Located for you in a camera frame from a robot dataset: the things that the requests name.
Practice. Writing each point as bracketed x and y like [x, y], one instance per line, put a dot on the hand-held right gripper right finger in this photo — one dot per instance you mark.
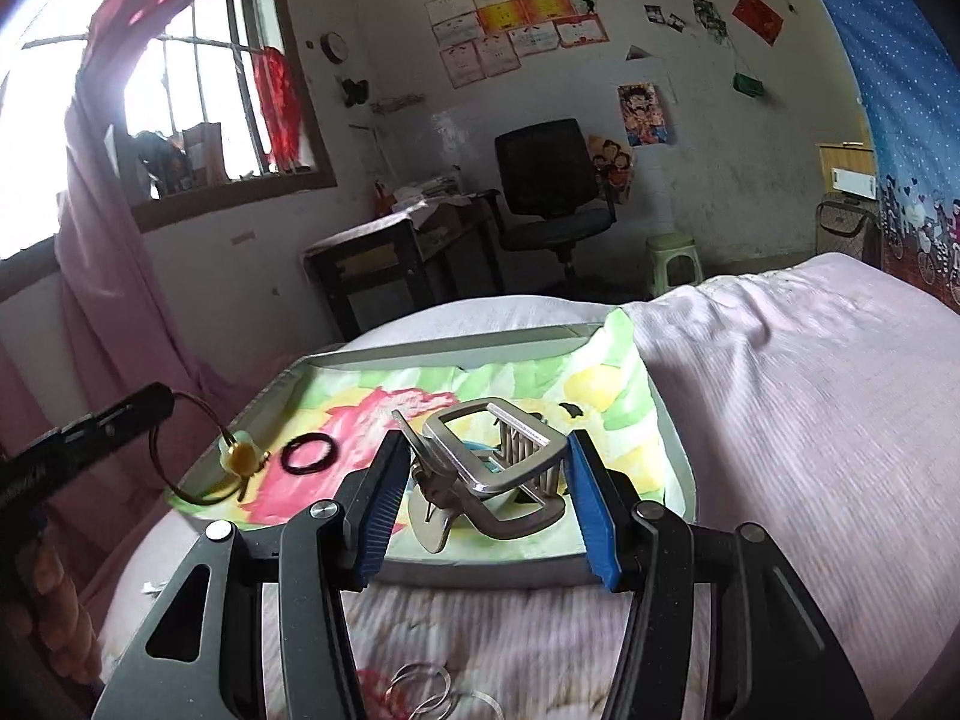
[596, 517]

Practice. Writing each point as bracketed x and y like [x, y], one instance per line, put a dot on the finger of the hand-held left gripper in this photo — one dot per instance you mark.
[112, 420]

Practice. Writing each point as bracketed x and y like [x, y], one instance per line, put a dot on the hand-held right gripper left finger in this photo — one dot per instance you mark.
[379, 517]

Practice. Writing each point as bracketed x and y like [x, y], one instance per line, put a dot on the silver metal belt buckle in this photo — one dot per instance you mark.
[517, 521]

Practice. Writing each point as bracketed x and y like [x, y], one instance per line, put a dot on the grey cardboard tray box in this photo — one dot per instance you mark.
[675, 480]

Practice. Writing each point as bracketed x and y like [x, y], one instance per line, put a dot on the person's left hand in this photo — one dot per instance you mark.
[52, 600]

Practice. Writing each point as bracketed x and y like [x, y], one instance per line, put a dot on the silver metal clip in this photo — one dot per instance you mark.
[431, 517]

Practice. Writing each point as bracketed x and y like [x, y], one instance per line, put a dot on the floral lining cloth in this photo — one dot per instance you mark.
[360, 409]

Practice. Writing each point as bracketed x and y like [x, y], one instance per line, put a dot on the light blue wrist watch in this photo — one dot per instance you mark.
[480, 459]

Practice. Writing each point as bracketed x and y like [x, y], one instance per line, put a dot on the pink curtain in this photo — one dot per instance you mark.
[112, 277]

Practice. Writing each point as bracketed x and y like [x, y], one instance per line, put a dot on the silver bangle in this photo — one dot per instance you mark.
[491, 701]
[391, 686]

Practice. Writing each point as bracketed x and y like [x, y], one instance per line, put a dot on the pale lavender pillow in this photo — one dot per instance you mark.
[465, 319]

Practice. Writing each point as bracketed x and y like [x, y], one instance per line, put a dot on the dark bag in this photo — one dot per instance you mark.
[154, 161]

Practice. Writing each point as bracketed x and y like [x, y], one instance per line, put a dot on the dark wooden desk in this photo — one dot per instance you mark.
[375, 255]

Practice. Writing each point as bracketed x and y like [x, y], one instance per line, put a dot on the green plastic stool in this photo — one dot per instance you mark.
[673, 251]

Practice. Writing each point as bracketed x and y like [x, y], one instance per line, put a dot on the brown paper bag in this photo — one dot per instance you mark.
[202, 154]

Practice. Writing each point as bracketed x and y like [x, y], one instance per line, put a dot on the stack of papers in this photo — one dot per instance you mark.
[427, 191]

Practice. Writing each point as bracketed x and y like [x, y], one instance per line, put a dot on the red hanging cloth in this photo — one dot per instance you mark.
[276, 105]

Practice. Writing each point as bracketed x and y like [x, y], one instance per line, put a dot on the black office chair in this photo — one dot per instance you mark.
[540, 165]

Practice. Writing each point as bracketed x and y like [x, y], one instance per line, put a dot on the patterned handbag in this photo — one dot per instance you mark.
[847, 229]

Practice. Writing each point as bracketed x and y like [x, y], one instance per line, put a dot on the barred window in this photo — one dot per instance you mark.
[225, 52]

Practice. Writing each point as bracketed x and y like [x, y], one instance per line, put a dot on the white box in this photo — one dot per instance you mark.
[853, 182]

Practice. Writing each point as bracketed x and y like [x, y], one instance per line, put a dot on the light wooden cabinet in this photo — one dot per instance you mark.
[844, 157]

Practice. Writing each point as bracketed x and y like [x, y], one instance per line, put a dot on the green hanging pouch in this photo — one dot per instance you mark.
[748, 85]

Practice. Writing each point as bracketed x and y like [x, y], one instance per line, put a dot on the blue printed curtain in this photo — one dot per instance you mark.
[900, 90]

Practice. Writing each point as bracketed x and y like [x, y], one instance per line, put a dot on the red paper square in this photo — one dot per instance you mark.
[757, 16]

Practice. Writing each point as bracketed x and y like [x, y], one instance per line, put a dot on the orange cartoon wall poster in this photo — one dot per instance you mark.
[611, 165]

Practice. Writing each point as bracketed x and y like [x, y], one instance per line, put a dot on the black wall fixture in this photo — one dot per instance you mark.
[354, 90]

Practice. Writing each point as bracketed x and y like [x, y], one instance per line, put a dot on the small wall shelf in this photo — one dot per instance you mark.
[397, 103]

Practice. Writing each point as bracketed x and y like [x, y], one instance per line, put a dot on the round wall clock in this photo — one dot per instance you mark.
[334, 46]

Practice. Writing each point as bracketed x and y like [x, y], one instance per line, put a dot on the small wall photo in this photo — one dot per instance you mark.
[655, 13]
[676, 21]

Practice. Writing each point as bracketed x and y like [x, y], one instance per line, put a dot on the group of wall certificates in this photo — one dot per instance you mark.
[517, 15]

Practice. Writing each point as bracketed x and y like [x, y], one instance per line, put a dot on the green-toned wall photo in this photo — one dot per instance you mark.
[709, 19]

